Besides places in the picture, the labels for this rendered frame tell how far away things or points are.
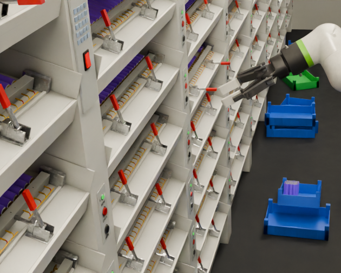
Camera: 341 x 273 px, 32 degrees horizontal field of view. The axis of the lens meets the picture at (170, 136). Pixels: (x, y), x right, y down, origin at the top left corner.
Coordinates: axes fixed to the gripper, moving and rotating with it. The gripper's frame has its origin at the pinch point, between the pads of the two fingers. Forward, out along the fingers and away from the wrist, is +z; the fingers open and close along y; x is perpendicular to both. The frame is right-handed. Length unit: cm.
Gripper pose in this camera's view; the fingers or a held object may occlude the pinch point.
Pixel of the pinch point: (228, 93)
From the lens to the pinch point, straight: 194.6
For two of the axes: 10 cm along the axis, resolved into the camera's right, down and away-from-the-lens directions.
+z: -8.7, 4.5, 2.1
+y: -0.3, -4.7, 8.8
